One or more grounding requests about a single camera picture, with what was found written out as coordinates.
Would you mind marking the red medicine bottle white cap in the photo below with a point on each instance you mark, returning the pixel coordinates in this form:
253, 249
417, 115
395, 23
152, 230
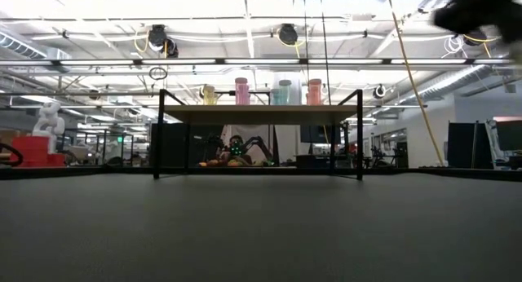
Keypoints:
315, 92

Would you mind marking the teal medicine bottle white cap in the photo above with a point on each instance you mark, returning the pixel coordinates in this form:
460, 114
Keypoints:
286, 92
275, 98

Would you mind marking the pink medicine bottle white cap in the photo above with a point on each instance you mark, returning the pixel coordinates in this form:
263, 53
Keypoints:
242, 92

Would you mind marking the yellow medicine bottle white cap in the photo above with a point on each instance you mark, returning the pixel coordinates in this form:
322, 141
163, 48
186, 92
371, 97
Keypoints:
208, 96

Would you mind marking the black background robot arm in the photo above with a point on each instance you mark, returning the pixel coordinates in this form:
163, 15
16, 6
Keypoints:
257, 145
212, 145

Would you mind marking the wooden shelf black legs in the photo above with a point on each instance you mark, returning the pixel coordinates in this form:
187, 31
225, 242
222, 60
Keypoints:
261, 114

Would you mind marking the LED tube light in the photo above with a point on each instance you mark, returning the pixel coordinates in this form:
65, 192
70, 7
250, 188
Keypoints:
346, 61
491, 61
428, 61
179, 62
98, 62
261, 61
28, 63

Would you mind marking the black panel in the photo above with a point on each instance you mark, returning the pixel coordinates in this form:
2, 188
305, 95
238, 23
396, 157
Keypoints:
465, 145

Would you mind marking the person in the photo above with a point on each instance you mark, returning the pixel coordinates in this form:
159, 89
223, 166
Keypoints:
235, 139

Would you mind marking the red stacked bins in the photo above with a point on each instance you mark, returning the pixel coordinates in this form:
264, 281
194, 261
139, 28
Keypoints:
34, 151

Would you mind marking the silver ventilation duct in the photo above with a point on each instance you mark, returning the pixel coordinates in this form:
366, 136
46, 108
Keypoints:
461, 84
24, 45

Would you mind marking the dark wall monitor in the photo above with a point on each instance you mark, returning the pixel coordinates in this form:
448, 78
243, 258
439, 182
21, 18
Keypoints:
320, 134

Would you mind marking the black partition wall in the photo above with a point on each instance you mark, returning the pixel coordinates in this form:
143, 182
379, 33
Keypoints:
179, 145

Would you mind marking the glass enclosure black frame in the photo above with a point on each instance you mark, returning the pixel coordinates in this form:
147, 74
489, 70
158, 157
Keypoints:
102, 147

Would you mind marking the black aluminium table frame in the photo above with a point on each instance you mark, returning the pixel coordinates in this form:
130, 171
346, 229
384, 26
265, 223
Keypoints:
81, 173

